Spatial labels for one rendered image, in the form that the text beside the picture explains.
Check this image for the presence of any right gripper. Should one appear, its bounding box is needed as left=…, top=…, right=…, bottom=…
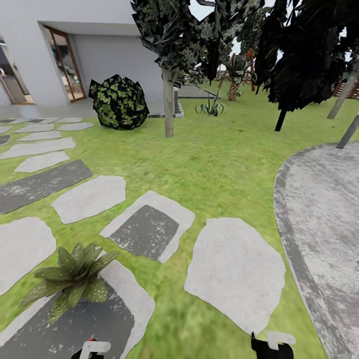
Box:
left=251, top=334, right=293, bottom=359

